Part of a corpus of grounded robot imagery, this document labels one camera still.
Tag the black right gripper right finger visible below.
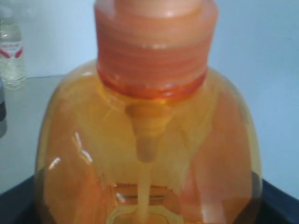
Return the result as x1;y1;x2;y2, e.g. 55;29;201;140
255;180;299;224

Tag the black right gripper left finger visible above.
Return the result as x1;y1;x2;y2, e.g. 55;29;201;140
0;176;40;224

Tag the orange dish soap pump bottle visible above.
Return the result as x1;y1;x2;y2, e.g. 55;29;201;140
35;0;262;224

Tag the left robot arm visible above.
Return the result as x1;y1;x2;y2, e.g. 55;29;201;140
0;78;7;138

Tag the clear plastic water bottle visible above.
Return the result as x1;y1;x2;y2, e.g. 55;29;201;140
0;0;26;90

